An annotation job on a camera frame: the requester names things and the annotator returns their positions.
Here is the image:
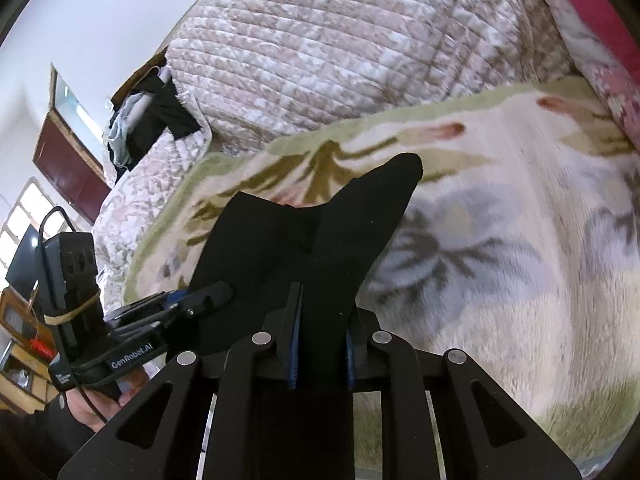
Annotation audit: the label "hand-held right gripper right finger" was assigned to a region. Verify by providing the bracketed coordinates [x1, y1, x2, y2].
[344, 307, 583, 480]

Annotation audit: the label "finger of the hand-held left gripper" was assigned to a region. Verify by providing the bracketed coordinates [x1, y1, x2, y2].
[111, 281, 235, 345]
[104, 289, 190, 324]

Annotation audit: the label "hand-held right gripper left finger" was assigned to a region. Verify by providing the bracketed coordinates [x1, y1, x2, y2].
[57, 282, 305, 480]

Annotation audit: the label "black pants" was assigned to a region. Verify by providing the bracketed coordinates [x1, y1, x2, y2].
[187, 152, 423, 480]

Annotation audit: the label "person's left forearm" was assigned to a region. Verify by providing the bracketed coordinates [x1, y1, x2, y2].
[0, 395, 103, 480]

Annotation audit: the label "person's left hand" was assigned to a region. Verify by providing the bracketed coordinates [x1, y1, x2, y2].
[66, 367, 150, 432]

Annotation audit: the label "tan rubber band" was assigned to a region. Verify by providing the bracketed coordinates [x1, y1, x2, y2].
[44, 291, 102, 325]

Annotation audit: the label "black monitor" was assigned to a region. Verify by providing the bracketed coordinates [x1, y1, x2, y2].
[5, 225, 41, 292]

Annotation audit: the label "wooden desk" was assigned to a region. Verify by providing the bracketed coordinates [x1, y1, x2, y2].
[0, 285, 61, 411]

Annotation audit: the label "window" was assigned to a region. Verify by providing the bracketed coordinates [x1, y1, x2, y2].
[0, 177, 61, 281]

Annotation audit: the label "dark red wooden wardrobe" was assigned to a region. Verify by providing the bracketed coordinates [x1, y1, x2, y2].
[32, 62, 113, 223]

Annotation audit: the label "light blue garment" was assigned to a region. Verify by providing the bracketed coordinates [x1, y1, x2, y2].
[104, 94, 152, 167]

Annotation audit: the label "green floral fleece blanket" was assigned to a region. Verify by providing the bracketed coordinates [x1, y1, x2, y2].
[122, 77, 640, 466]

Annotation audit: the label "black garment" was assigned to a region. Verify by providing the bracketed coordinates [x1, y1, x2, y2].
[131, 76, 200, 162]

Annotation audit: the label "wooden headboard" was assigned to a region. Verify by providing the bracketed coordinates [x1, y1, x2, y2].
[110, 46, 171, 108]

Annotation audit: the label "beige patterned quilted bedspread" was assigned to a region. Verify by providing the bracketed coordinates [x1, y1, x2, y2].
[92, 0, 586, 281]

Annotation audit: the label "pink floral quilt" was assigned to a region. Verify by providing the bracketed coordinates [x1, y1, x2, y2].
[530, 0, 640, 151]

